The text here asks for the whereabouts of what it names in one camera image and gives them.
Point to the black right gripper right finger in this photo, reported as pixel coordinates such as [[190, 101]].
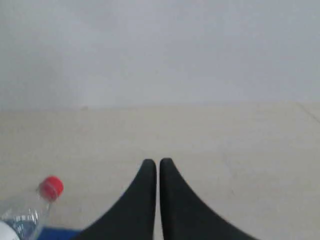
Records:
[[184, 216]]

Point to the clear water bottle red cap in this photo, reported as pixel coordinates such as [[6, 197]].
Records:
[[22, 216]]

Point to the blue ring binder notebook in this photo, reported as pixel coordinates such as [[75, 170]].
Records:
[[52, 233]]

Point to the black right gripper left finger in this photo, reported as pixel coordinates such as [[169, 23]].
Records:
[[132, 217]]

